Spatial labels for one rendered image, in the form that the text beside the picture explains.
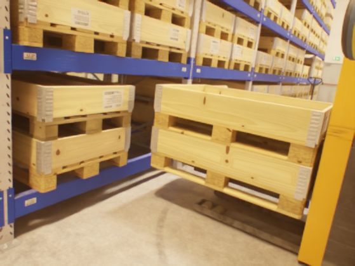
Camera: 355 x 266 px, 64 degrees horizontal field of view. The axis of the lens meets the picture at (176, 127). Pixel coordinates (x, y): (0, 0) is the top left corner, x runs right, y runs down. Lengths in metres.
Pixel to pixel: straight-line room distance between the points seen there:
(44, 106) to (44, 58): 0.29
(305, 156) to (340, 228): 0.45
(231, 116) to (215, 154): 0.30
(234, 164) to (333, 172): 0.60
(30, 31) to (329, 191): 1.93
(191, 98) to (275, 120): 0.62
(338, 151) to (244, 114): 0.58
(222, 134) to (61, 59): 1.16
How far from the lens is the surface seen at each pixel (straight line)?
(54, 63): 1.92
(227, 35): 3.84
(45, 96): 1.85
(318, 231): 2.03
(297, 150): 1.85
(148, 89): 3.58
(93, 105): 2.09
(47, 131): 1.90
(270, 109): 1.85
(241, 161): 1.97
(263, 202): 2.02
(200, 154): 2.09
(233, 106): 1.93
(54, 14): 1.90
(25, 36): 1.81
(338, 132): 1.84
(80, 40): 2.01
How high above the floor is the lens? 1.17
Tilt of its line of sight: 12 degrees down
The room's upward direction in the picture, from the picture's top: 6 degrees clockwise
